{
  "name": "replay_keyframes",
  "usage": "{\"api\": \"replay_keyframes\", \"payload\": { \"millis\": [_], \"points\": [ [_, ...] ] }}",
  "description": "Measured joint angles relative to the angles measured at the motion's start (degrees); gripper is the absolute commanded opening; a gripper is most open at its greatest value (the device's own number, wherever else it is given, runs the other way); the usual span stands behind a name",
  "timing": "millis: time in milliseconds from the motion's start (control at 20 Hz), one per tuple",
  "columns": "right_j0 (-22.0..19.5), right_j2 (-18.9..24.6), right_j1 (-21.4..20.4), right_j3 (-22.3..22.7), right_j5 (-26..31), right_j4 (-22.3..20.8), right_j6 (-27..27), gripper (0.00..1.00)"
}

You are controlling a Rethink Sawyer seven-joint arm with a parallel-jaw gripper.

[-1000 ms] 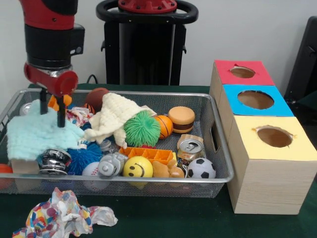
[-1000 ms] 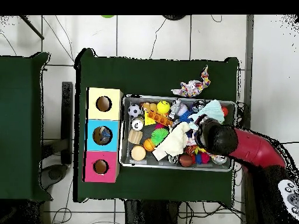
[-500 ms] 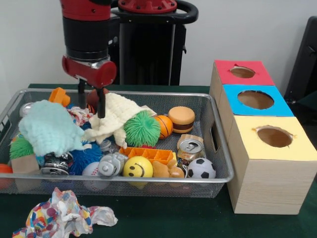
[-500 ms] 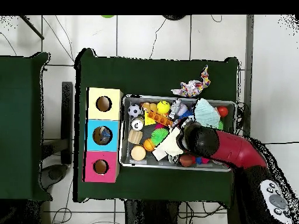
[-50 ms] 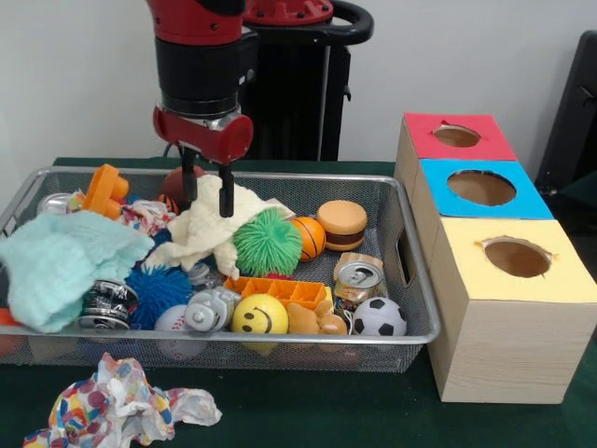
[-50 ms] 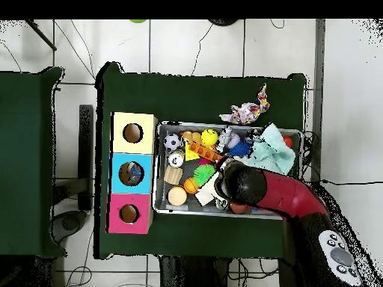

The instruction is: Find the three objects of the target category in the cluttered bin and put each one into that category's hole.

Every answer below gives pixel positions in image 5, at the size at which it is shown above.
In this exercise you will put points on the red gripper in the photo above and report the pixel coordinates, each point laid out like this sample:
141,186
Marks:
210,137

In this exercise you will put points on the cream white cloth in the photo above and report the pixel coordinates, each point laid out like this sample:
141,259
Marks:
205,233

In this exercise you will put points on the orange plastic tray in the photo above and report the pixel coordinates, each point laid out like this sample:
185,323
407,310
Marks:
280,289
105,186

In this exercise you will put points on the mint green cloth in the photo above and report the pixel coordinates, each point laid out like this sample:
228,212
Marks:
60,266

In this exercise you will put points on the colourful dotted cloth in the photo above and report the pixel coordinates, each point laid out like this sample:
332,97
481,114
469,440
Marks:
116,406

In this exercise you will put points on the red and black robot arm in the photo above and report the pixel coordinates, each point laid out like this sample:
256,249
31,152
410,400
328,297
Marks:
200,70

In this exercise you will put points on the shallow mesh bin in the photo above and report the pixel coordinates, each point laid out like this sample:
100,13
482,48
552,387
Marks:
373,224

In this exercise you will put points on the wooden box with three holes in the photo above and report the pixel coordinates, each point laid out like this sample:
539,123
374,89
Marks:
503,350

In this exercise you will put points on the green spiky ball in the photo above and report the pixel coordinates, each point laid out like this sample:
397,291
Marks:
268,242

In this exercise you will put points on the small clear plastic container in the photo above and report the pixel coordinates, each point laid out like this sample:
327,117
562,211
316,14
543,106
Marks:
203,276

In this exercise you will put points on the orange toy basketball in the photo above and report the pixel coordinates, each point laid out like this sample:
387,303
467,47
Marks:
310,238

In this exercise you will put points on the yellow ball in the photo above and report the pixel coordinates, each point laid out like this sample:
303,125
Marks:
259,315

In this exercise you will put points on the toy hamburger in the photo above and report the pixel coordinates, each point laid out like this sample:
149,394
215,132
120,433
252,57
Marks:
342,224

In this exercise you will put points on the silver pull-tab can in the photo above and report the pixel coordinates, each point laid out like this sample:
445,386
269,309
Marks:
359,280

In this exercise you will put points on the black and white soccer ball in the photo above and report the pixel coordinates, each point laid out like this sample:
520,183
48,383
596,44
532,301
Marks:
380,317

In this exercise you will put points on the dark green table cloth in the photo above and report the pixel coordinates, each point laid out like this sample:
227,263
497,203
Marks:
326,410
585,191

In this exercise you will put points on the black upright panel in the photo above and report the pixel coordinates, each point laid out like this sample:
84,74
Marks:
573,116

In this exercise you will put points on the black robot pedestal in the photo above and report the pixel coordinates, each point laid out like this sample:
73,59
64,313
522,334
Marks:
298,116

